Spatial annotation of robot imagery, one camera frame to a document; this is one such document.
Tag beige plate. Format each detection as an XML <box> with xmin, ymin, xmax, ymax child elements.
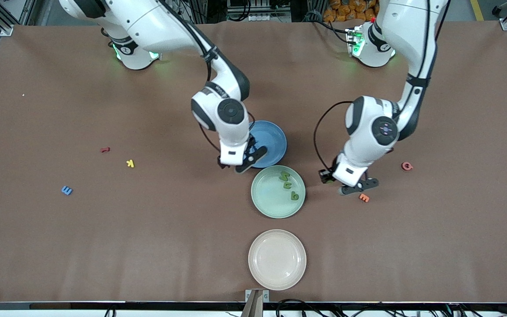
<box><xmin>248</xmin><ymin>229</ymin><xmax>307</xmax><ymax>291</ymax></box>

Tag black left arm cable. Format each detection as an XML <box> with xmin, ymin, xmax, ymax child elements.
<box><xmin>314</xmin><ymin>0</ymin><xmax>450</xmax><ymax>173</ymax></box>

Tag metal bracket at table edge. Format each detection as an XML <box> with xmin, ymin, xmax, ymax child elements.
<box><xmin>245</xmin><ymin>289</ymin><xmax>270</xmax><ymax>317</ymax></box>

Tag pile of orange packets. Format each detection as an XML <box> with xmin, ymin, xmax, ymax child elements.
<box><xmin>323</xmin><ymin>0</ymin><xmax>379</xmax><ymax>22</ymax></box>

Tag brown paper table cover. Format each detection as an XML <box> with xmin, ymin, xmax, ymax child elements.
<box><xmin>0</xmin><ymin>20</ymin><xmax>507</xmax><ymax>304</ymax></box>

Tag green plate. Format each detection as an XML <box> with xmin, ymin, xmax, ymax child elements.
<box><xmin>251</xmin><ymin>165</ymin><xmax>306</xmax><ymax>219</ymax></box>

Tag table edge rail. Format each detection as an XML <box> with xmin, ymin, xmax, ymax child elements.
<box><xmin>0</xmin><ymin>301</ymin><xmax>507</xmax><ymax>311</ymax></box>

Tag black cable loop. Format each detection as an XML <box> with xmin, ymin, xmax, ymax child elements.
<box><xmin>276</xmin><ymin>299</ymin><xmax>324</xmax><ymax>317</ymax></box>

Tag long white power strip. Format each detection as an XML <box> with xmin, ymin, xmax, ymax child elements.
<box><xmin>227</xmin><ymin>12</ymin><xmax>292</xmax><ymax>23</ymax></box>

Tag blue plate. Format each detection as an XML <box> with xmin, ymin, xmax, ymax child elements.
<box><xmin>247</xmin><ymin>120</ymin><xmax>288</xmax><ymax>169</ymax></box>

